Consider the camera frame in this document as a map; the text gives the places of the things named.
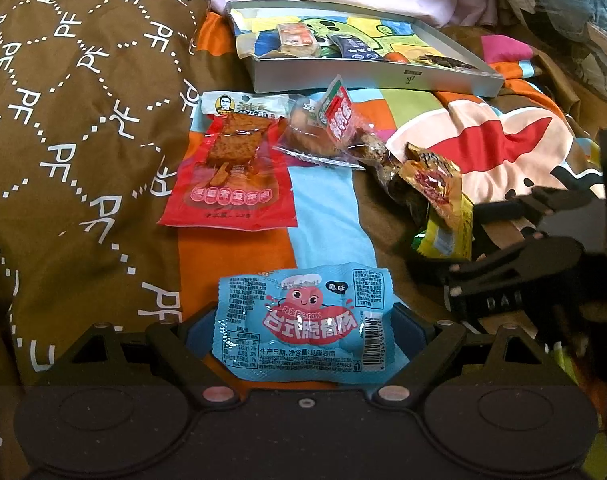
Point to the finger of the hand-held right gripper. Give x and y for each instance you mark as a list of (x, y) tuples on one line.
[(503, 262), (558, 202)]

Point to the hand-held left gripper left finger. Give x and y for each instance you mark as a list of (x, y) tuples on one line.
[(198, 335)]

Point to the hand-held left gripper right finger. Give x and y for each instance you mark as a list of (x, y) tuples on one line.
[(408, 330)]

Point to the yellow snack packet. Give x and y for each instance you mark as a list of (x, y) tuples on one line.
[(448, 235)]

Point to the light blue sausage packet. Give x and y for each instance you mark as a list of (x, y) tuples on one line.
[(303, 325)]

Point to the red dried tofu packet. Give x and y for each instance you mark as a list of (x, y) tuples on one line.
[(233, 175)]

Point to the clear packet of dark strips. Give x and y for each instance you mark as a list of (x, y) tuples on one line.
[(448, 64)]

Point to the mandarin orange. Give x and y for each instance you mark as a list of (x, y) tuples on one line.
[(397, 57)]

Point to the dark blue stick packet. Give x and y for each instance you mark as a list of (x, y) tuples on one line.
[(358, 47)]

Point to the grey shallow cardboard box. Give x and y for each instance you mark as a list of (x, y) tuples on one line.
[(333, 75)]

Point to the beige cracker packet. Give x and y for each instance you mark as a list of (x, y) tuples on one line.
[(296, 37)]

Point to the brown glossy snack wrapper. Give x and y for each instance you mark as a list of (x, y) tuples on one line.
[(431, 175)]

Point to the colourful cartoon bed sheet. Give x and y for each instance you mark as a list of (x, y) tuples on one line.
[(323, 210)]

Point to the clear packet of brown nuggets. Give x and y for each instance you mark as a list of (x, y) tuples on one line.
[(383, 157)]

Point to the plastic bag of clothes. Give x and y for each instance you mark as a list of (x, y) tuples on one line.
[(558, 20)]

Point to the brown quilt with white print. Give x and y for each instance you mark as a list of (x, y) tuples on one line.
[(83, 160)]

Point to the clear packet with red label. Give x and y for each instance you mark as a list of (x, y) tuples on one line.
[(333, 125)]

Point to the colourful crayon drawing paper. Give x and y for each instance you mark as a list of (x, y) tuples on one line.
[(363, 27)]

